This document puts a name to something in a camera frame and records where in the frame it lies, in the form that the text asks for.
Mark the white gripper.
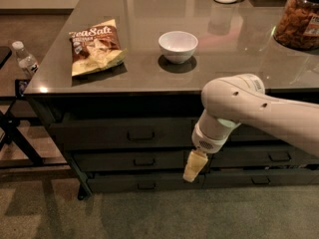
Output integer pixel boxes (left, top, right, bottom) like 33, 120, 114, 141
182, 124, 228, 182

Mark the dark grey top drawer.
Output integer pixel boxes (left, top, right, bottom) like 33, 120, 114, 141
48, 118, 197, 150

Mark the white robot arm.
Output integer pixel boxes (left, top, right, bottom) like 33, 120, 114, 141
183, 74, 319, 182

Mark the right bottom drawer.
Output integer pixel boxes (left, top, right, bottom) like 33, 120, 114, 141
202, 168, 319, 188

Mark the right middle drawer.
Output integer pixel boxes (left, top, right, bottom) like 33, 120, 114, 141
210, 144, 319, 167

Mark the right top drawer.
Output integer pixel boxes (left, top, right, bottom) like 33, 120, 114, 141
229, 124, 276, 141

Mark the left bottom drawer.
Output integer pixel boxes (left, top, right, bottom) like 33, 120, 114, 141
87, 172, 205, 193

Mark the left middle drawer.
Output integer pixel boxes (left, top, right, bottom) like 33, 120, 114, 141
74, 149, 189, 171

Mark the dark grey counter cabinet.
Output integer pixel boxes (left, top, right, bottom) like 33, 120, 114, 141
26, 0, 318, 196

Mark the white ceramic bowl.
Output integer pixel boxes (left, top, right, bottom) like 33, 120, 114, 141
159, 31, 198, 64

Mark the sea salt chip bag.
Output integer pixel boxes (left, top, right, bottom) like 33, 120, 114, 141
69, 19, 127, 77

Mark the clear jar of nuts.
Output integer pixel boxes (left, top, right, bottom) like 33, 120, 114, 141
273, 0, 319, 51

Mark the black folding side table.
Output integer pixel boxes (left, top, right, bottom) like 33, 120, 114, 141
0, 46, 67, 169

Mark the clear plastic water bottle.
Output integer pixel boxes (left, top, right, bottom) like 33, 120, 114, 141
12, 41, 39, 79

